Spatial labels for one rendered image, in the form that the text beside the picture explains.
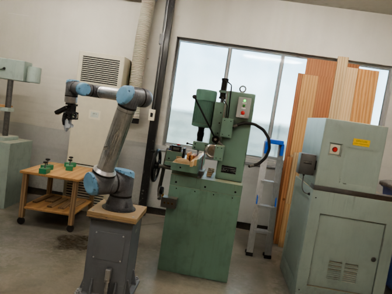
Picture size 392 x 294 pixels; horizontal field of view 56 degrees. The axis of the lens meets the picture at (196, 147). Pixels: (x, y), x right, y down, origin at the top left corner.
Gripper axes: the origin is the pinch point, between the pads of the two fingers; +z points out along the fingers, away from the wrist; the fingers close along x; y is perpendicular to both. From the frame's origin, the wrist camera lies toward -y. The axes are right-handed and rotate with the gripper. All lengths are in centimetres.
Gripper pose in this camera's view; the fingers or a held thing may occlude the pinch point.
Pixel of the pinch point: (65, 129)
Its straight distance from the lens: 285.8
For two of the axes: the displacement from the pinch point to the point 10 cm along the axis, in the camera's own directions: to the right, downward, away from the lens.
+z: -1.4, 9.8, 1.3
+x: 3.3, -0.8, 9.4
